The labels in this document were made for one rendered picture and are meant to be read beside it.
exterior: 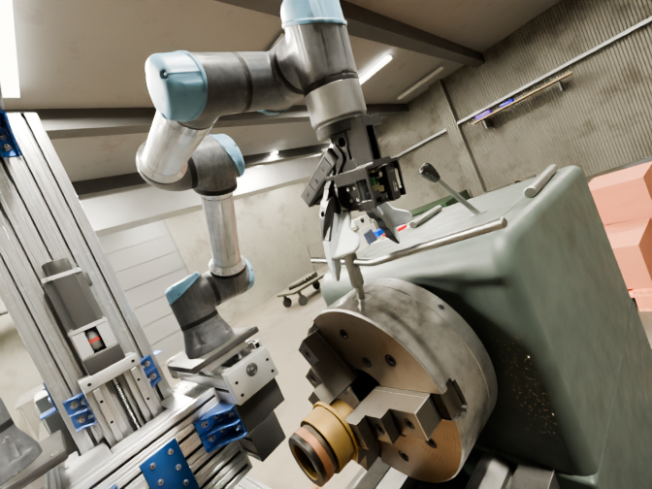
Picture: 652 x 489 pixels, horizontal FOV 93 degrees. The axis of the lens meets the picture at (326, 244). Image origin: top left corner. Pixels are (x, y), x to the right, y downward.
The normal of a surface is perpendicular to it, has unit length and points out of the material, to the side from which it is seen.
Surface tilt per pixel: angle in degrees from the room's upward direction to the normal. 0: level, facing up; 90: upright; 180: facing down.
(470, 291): 90
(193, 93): 130
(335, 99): 98
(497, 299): 90
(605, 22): 90
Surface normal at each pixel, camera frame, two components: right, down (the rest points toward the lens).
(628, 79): -0.64, 0.32
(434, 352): 0.35, -0.58
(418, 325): 0.19, -0.74
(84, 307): 0.66, -0.24
